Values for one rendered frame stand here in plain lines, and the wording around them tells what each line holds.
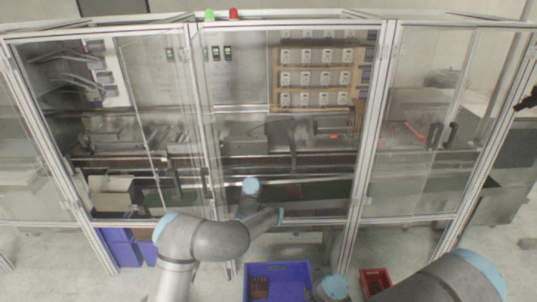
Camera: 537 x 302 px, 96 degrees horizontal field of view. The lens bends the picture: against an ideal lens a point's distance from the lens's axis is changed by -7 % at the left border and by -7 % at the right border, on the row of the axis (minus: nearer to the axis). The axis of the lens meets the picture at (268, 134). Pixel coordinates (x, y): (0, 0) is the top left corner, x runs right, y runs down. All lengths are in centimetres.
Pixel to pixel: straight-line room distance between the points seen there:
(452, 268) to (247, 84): 155
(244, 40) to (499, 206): 244
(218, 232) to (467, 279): 57
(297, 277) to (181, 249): 121
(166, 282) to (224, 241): 20
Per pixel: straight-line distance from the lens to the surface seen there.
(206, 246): 78
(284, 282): 194
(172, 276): 86
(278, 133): 191
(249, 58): 179
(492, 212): 289
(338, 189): 186
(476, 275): 62
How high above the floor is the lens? 189
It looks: 29 degrees down
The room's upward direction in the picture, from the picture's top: 1 degrees counter-clockwise
